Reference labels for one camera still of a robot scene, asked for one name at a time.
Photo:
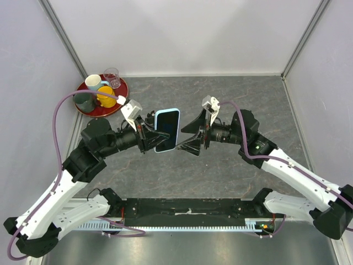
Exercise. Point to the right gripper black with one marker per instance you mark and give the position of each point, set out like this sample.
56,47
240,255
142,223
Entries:
193,144

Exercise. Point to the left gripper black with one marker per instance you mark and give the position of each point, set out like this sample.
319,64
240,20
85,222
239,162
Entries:
145,134

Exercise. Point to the phone with light blue case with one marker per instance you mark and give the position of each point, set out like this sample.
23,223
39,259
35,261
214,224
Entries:
167,121

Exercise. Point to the black phone stand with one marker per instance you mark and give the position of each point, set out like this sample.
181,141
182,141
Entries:
150,117

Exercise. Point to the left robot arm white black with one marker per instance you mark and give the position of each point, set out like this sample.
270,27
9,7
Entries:
40,228

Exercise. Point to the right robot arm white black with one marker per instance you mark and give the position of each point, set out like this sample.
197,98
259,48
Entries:
327,206

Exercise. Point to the red round tray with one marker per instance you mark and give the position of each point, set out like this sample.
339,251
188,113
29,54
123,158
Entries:
99,111

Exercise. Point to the yellow mug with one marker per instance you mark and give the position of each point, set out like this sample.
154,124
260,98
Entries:
106,101

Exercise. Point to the clear glass tumbler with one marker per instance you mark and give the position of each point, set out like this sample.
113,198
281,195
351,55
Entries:
112,76

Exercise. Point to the dark green mug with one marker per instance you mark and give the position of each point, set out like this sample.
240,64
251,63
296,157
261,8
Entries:
84,102

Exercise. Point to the white cup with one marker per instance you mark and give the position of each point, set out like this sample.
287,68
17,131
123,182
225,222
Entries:
93,82

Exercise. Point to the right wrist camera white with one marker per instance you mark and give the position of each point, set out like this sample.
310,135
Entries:
211,105

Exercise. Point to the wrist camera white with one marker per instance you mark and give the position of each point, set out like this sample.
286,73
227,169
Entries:
130,109
211,105

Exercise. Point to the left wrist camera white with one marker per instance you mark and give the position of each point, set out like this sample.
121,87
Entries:
130,109

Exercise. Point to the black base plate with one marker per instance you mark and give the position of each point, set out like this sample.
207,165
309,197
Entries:
162,212

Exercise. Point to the light blue cable duct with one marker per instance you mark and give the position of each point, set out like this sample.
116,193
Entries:
101,225

